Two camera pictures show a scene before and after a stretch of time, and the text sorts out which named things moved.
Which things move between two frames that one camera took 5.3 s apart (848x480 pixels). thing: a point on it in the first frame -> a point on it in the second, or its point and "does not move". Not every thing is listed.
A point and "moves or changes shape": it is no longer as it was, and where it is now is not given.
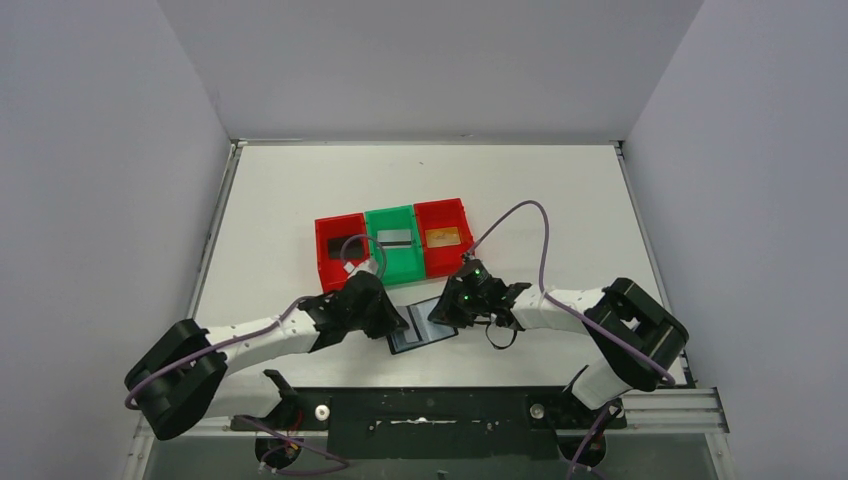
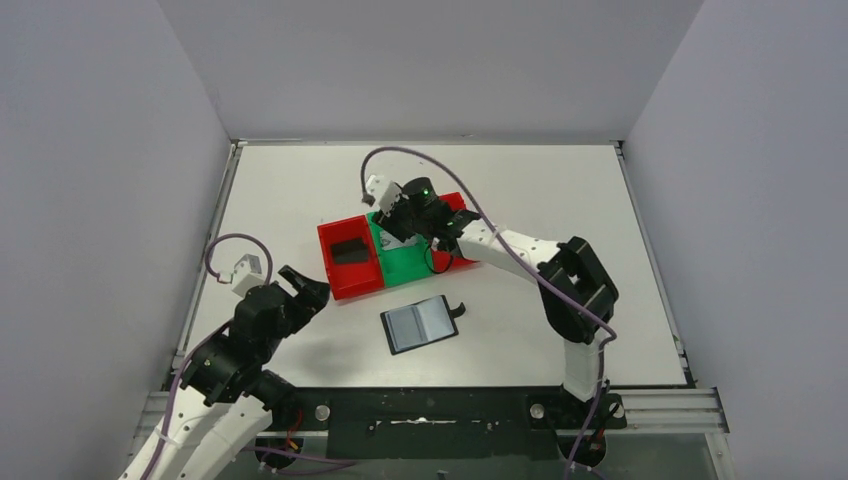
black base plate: x=433 y=422 does not move
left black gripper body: x=382 y=312 -> x=287 y=302
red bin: x=445 y=234 moves or changes shape
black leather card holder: x=421 y=330 does not move
